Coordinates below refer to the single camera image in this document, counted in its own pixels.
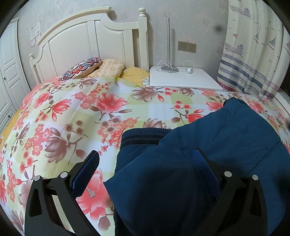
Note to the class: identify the slim grey desk lamp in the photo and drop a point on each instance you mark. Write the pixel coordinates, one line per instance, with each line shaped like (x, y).
(167, 66)

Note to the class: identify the yellow pillow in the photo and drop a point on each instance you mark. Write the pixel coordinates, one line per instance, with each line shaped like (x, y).
(136, 75)

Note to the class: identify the white wardrobe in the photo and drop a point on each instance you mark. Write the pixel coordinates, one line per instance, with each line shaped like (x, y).
(14, 85)

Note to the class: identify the yellow daisy bedsheet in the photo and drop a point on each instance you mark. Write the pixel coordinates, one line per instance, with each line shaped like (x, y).
(9, 127)

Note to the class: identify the floral bed quilt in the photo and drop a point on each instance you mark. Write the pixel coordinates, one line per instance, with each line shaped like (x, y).
(61, 122)

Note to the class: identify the navy blue puffer jacket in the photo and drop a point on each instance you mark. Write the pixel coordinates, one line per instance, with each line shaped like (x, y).
(157, 190)

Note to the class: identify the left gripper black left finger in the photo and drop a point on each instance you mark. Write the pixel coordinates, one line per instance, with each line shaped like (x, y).
(41, 216)

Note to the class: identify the patterned sailboat curtain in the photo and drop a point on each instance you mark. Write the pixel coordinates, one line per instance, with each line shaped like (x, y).
(255, 58)

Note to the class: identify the white charger with cable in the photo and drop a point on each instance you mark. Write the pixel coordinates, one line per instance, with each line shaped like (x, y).
(189, 69)

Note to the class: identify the beige patterned pillow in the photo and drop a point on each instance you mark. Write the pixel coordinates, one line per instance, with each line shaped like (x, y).
(108, 68)

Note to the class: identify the paper notice on wall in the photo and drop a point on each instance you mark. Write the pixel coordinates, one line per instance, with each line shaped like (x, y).
(35, 34)

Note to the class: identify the white nightstand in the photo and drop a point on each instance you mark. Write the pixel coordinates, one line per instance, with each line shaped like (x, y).
(181, 79)

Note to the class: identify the gold wall socket plate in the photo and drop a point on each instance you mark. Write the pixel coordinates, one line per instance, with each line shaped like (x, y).
(186, 47)

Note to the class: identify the embroidered round cushion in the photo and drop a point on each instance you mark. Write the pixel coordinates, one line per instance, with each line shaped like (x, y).
(82, 69)

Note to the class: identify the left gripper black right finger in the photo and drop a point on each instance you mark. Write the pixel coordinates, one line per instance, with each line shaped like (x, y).
(240, 207)

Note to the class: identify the white wooden headboard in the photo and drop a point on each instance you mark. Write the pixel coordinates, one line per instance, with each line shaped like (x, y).
(86, 34)

